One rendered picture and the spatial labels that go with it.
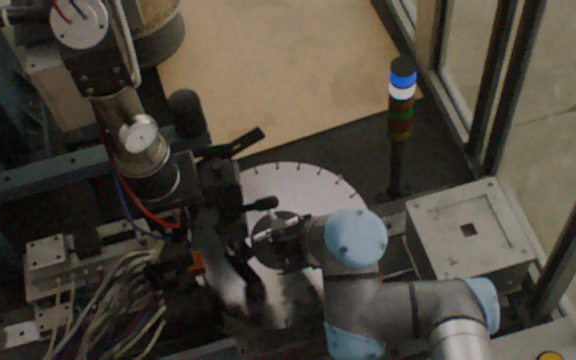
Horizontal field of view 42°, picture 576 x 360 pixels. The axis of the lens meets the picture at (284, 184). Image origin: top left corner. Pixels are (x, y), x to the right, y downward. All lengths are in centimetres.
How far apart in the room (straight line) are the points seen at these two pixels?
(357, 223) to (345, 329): 14
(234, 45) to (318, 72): 23
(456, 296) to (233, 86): 98
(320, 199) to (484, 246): 31
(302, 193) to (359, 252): 45
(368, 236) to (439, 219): 48
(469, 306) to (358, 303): 14
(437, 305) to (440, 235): 44
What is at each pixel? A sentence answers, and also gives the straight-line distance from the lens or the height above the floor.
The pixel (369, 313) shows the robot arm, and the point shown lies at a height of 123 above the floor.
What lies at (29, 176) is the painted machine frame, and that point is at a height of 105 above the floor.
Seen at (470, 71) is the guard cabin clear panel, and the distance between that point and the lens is 154.
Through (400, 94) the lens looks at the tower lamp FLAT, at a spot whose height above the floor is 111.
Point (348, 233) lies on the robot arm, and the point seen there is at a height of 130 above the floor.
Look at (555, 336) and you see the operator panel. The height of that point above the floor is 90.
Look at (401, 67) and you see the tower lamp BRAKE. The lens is 127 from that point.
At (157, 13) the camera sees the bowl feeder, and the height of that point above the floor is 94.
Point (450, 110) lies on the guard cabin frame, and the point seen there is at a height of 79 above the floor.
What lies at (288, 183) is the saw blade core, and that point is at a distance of 138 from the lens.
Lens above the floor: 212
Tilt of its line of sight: 58 degrees down
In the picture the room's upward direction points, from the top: 9 degrees counter-clockwise
